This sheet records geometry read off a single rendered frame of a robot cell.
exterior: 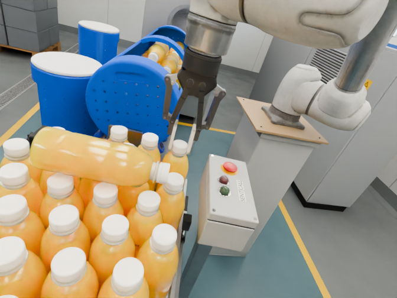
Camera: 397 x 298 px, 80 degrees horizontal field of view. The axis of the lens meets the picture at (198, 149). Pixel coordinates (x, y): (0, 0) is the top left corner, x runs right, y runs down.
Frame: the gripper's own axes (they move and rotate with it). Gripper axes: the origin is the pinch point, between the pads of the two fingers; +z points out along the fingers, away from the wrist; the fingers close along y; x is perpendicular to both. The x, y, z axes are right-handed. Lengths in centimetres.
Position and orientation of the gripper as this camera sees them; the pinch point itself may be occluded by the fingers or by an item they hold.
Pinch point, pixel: (182, 137)
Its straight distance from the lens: 57.5
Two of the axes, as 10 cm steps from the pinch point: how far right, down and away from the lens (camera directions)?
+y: -9.7, -2.3, -1.1
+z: -2.5, 8.1, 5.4
